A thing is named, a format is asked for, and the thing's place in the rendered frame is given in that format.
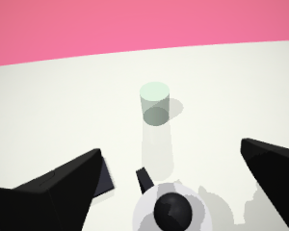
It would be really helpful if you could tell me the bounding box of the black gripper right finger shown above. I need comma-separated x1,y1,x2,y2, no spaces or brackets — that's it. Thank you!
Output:
240,138,289,228

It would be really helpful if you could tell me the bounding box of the glass french press with black handle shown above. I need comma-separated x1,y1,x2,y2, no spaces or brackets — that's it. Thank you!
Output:
132,167,213,231

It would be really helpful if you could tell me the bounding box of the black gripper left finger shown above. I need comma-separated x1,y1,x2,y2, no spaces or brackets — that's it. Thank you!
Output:
0,148,103,231

